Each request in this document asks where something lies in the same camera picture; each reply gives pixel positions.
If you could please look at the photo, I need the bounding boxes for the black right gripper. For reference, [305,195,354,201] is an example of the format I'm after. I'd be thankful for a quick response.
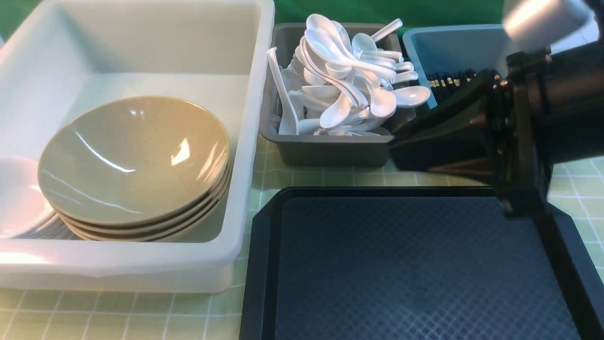
[388,47,553,218]

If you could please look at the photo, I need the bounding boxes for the beige noodle bowl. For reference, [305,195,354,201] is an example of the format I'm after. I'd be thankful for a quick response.
[37,95,231,226]
[58,161,233,235]
[61,170,233,238]
[68,179,233,242]

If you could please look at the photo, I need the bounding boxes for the white small bowl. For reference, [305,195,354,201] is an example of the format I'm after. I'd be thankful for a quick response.
[0,156,56,239]

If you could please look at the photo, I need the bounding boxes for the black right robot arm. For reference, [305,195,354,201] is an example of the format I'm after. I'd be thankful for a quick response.
[388,0,604,340]

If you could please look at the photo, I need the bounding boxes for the black chopsticks bundle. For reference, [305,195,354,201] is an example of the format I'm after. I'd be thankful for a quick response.
[427,69,477,105]

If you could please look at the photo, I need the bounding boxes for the blue chopstick bin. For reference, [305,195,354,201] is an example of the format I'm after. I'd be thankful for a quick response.
[402,24,519,87]

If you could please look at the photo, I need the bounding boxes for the green checkered tablecloth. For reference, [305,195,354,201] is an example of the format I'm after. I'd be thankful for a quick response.
[0,135,604,340]

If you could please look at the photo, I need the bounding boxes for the white soup spoon front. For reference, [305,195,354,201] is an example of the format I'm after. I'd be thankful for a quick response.
[319,92,352,129]

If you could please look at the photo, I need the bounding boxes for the white soup spoon right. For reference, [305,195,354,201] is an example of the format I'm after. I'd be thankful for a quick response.
[371,18,403,42]

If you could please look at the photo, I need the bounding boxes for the green backdrop cloth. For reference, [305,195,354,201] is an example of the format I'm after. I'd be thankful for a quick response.
[274,0,505,33]

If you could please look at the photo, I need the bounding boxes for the grey spoon bin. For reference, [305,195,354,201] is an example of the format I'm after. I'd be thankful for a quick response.
[259,22,416,167]

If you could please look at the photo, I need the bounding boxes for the white soup spoon left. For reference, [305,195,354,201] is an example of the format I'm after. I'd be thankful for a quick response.
[266,47,300,136]

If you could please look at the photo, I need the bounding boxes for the black serving tray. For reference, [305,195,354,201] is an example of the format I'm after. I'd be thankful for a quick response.
[239,187,604,340]

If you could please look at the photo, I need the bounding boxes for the large white plastic bin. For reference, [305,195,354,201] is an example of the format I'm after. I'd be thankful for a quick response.
[1,0,274,293]

